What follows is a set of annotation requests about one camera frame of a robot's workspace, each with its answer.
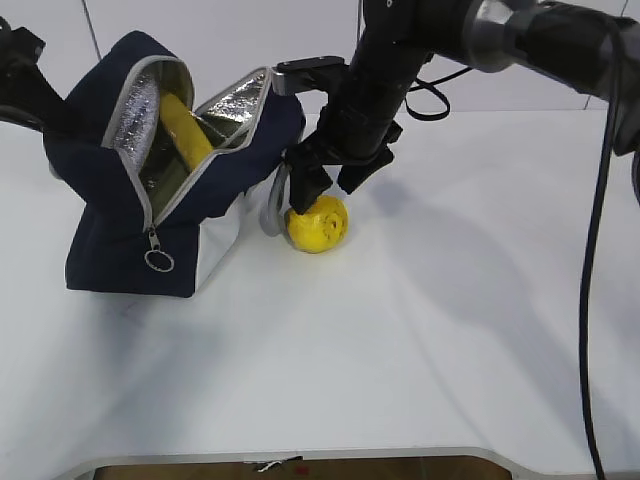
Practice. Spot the navy blue insulated lunch bag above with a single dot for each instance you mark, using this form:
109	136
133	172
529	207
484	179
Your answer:
150	226

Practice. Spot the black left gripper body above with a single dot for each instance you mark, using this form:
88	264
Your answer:
21	50

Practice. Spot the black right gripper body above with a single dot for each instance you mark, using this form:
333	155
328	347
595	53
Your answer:
348	133

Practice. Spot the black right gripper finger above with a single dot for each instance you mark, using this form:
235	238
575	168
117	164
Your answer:
351	177
307	183

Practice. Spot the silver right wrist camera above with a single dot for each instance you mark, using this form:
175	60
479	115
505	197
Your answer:
324	74

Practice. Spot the yellow banana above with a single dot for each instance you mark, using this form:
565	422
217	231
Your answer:
186	134

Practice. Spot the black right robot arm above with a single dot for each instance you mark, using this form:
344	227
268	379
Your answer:
592	52

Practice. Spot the yellow pear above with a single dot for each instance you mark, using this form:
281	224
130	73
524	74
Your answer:
322	228

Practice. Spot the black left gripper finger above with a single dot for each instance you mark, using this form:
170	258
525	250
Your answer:
32	91
30	117

